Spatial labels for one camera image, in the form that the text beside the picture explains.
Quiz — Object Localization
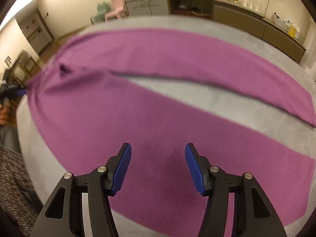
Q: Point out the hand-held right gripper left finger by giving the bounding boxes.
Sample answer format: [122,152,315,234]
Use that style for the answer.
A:
[30,143,132,237]

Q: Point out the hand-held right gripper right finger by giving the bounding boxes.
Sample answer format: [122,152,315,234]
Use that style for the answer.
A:
[185,143,288,237]

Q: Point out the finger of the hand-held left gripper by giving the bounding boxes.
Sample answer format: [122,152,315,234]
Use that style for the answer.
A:
[11,84,28,97]

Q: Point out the purple pants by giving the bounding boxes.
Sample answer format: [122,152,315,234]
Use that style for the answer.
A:
[26,28,316,237]

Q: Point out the person's left hand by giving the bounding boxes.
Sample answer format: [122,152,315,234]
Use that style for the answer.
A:
[0,103,12,127]

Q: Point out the wooden door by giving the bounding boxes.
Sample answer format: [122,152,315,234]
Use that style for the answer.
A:
[25,8,55,55]

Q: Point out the grey bed cover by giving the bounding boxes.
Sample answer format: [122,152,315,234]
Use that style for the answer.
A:
[15,15,316,237]

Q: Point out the person's speckled knit garment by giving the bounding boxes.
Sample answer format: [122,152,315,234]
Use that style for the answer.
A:
[0,144,40,237]

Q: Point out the green plastic chair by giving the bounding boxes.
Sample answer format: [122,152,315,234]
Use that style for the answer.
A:
[90,2,111,24]

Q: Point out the pink plastic chair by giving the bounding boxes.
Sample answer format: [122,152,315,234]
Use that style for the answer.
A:
[105,0,129,22]

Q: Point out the grey drawer cabinet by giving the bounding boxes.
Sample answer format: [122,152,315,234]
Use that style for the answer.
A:
[125,0,171,18]

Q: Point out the long dark low sideboard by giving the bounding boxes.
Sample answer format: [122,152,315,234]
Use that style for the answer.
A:
[169,0,307,63]

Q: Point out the yellow and white box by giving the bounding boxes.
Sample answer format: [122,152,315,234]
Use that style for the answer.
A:
[288,22,301,39]

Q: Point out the group of white bottles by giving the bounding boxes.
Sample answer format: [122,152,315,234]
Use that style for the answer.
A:
[242,0,262,11]

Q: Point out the metal frame chair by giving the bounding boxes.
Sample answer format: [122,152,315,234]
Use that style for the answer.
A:
[11,50,41,79]

